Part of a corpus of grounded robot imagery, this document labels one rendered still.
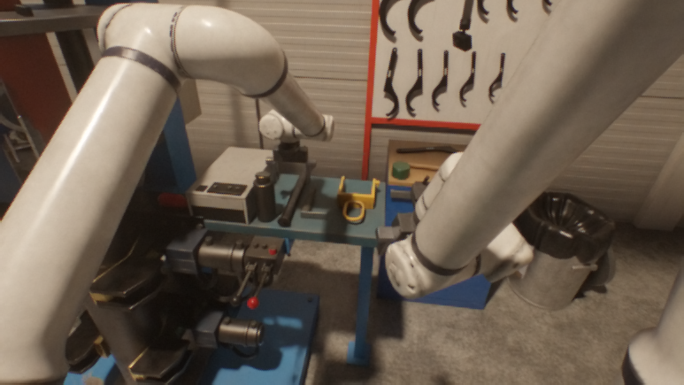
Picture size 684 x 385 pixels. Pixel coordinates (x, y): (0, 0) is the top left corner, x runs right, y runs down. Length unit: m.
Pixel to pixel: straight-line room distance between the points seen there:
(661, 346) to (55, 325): 0.66
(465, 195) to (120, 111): 0.47
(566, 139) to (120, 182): 0.52
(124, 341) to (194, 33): 1.39
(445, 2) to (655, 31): 2.54
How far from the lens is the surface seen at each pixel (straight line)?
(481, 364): 2.36
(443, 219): 0.42
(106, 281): 1.43
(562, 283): 2.63
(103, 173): 0.54
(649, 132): 3.68
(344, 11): 2.82
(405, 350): 2.29
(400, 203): 1.95
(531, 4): 2.94
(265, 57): 0.60
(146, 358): 1.77
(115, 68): 0.60
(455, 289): 2.44
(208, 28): 0.59
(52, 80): 1.07
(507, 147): 0.33
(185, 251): 1.39
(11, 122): 1.30
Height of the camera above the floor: 1.90
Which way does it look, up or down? 30 degrees down
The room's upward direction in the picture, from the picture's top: 1 degrees clockwise
